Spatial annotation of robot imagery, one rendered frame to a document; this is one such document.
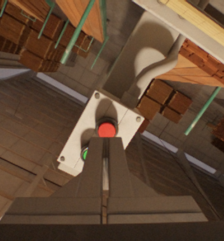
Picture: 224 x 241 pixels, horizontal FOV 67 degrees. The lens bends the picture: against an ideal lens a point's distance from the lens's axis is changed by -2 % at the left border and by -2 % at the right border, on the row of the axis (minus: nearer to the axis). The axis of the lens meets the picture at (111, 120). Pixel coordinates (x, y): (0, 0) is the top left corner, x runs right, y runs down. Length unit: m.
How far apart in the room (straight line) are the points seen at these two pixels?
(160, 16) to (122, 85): 0.11
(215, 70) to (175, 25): 1.62
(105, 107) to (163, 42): 0.13
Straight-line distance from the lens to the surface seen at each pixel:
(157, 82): 9.56
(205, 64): 1.84
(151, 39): 0.28
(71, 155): 0.24
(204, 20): 0.27
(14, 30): 10.40
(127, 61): 0.27
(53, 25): 9.80
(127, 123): 0.22
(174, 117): 10.22
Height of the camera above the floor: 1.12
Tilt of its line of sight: 13 degrees up
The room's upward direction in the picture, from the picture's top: 149 degrees counter-clockwise
